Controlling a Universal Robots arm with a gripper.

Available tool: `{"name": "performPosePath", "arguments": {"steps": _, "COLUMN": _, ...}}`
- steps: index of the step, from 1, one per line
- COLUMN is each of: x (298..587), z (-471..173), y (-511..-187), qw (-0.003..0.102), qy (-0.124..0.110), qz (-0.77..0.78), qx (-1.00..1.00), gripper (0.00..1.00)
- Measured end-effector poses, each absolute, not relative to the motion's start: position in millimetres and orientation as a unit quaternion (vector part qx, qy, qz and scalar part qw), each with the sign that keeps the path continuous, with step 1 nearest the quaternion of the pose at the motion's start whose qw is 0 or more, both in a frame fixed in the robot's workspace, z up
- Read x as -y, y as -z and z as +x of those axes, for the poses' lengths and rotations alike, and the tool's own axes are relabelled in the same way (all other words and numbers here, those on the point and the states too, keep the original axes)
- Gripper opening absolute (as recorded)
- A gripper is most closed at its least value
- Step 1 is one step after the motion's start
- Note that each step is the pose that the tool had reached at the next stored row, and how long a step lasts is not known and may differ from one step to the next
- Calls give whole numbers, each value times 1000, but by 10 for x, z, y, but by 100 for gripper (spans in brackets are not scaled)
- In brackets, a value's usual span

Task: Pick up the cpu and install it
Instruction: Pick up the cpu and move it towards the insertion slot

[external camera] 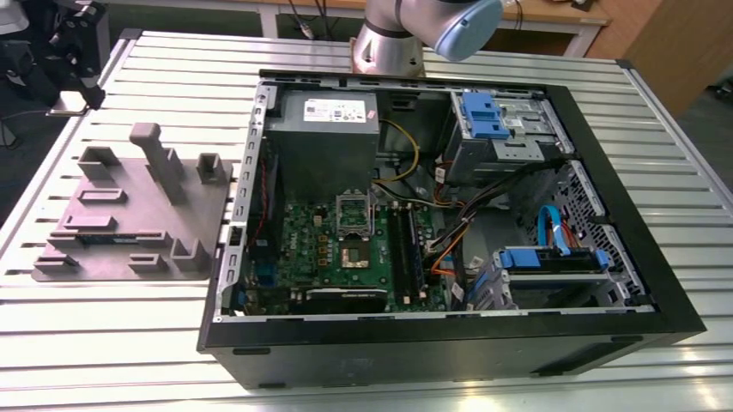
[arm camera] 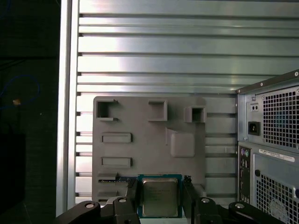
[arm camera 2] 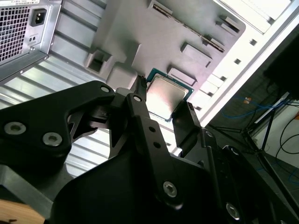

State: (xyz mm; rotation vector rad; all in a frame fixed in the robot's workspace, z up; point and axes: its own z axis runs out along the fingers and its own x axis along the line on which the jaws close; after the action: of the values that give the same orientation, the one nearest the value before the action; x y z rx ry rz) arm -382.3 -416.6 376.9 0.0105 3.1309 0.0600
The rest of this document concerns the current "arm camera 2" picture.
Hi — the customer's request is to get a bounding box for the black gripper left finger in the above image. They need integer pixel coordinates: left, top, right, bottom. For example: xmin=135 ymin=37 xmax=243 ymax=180
xmin=0 ymin=74 xmax=185 ymax=210

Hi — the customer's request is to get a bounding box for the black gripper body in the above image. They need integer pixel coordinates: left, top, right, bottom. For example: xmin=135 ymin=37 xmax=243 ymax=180
xmin=52 ymin=153 xmax=222 ymax=224

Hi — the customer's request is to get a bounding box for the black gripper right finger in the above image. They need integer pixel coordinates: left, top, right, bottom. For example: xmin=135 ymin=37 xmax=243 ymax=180
xmin=171 ymin=101 xmax=282 ymax=224

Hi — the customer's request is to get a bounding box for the CPU with silver top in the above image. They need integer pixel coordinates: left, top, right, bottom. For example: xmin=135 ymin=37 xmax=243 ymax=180
xmin=145 ymin=67 xmax=195 ymax=123

